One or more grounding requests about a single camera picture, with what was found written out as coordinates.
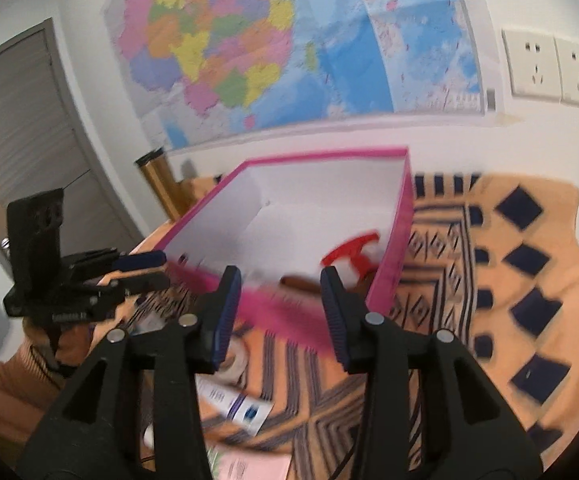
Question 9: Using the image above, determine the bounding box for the small white tube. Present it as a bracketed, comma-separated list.
[193, 374, 276, 437]

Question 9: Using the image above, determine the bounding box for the colourful wall map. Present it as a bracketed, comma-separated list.
[102, 0, 500, 154]

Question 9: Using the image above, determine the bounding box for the orange patterned blanket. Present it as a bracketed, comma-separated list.
[89, 171, 579, 480]

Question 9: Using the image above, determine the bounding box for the grey door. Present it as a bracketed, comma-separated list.
[0, 17, 143, 281]

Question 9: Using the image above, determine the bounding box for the white wall socket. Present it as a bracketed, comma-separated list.
[554, 37, 579, 110]
[502, 29, 563, 102]

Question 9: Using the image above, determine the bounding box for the pink tube green leaf print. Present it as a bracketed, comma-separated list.
[142, 421, 293, 480]

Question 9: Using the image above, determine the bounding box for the gold metal tumbler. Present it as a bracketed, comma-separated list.
[135, 146, 181, 222]

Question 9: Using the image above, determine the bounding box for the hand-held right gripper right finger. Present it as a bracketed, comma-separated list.
[321, 265, 541, 480]

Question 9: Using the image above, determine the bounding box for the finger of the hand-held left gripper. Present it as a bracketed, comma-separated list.
[79, 271, 171, 297]
[72, 248, 168, 275]

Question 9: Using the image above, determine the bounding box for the brown red spray bottle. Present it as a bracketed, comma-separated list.
[279, 230, 387, 295]

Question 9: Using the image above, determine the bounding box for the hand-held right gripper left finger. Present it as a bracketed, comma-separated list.
[16, 264, 243, 480]

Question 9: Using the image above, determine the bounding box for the pink cardboard box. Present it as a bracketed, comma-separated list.
[156, 146, 416, 357]

